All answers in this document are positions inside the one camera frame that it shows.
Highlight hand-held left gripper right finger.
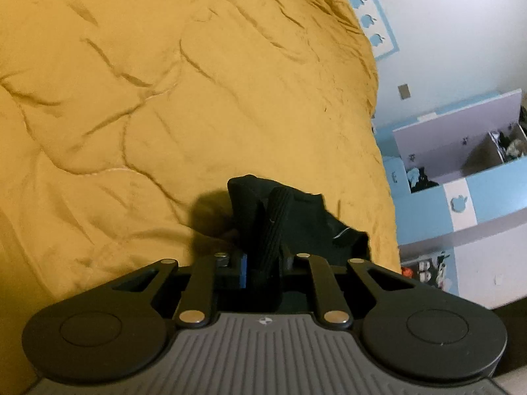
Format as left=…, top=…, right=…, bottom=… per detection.
left=281, top=247, right=421, bottom=326

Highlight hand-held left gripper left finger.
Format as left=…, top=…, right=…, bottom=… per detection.
left=94, top=252, right=248, bottom=326

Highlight black long-sleeved sweater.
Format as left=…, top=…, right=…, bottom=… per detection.
left=226, top=175, right=370, bottom=297

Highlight black white clothes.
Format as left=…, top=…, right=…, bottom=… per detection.
left=405, top=166, right=440, bottom=193

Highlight dark green clothes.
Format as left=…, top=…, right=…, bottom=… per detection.
left=490, top=107, right=527, bottom=162

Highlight black white clutter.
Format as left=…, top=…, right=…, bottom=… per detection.
left=401, top=251, right=450, bottom=291

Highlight blue white cabinet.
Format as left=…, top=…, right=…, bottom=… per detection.
left=372, top=88, right=527, bottom=310

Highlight mustard yellow quilt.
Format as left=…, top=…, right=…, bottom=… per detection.
left=0, top=0, right=402, bottom=383

